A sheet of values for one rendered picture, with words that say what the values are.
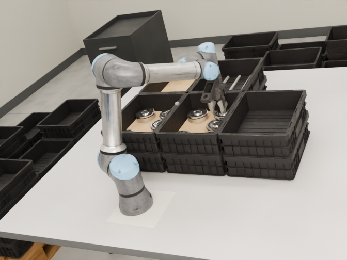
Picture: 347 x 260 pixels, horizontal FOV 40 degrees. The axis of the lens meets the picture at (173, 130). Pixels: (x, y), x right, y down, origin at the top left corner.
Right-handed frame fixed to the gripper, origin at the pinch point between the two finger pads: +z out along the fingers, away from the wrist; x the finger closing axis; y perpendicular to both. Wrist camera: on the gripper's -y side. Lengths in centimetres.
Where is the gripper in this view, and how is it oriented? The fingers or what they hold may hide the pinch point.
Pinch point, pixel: (218, 114)
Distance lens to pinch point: 233.1
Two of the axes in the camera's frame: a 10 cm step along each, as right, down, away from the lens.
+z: 2.2, 8.5, 4.7
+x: -8.4, -0.7, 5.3
